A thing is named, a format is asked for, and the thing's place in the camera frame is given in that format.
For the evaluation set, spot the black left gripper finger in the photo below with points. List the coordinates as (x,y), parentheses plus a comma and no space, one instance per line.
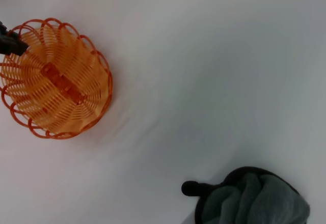
(12,44)

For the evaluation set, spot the orange woven plastic basket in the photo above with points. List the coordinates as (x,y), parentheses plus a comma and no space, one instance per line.
(58,81)

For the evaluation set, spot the grey towel with black trim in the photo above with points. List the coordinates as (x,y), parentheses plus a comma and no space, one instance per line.
(254,198)

